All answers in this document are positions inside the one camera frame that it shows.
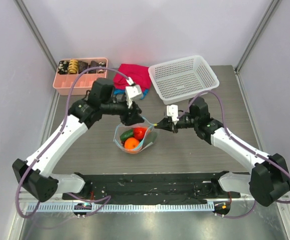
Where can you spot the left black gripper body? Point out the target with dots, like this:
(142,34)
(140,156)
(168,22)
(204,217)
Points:
(117,107)

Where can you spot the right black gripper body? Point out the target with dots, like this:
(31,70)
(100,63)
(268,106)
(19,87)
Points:
(171,124)

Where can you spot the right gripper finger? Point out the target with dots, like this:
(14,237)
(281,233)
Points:
(166,121)
(169,128)

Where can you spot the red pepper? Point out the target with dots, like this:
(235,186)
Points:
(139,133)

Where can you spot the green cucumber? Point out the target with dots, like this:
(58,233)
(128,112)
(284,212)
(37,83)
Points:
(126,135)

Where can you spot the clear zip top bag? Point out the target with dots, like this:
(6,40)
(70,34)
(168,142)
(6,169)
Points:
(144,144)

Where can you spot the orange fruit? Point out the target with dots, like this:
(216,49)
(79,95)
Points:
(131,144)

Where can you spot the green avocado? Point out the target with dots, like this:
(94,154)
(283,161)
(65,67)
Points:
(152,137)

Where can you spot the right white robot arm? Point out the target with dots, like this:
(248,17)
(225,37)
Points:
(266,180)

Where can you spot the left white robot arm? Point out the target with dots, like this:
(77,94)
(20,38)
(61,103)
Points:
(35,174)

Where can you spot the blue folded cloth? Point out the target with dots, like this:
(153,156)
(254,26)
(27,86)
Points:
(122,92)

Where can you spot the floral end roll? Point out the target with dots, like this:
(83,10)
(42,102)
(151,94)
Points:
(101,64)

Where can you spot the black patterned roll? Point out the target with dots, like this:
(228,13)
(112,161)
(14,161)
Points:
(93,64)

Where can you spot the dark brown roll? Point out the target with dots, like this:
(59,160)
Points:
(82,65)

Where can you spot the pink compartment tray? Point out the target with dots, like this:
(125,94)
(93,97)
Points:
(63,82)

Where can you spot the white plastic basket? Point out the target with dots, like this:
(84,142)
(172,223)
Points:
(182,79)

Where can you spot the yellow striped roll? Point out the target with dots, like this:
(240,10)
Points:
(73,66)

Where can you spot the red folded cloth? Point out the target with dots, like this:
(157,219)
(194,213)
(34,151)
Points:
(138,73)

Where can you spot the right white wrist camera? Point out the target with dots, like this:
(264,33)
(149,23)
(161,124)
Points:
(172,111)

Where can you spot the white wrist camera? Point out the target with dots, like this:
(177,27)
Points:
(172,111)
(133,92)

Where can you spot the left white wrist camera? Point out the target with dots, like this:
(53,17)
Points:
(133,92)

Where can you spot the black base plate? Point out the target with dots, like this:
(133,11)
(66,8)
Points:
(154,188)

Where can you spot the white slotted cable duct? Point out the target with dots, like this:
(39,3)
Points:
(83,207)

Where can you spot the aluminium frame rail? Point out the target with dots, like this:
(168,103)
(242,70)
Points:
(25,196)

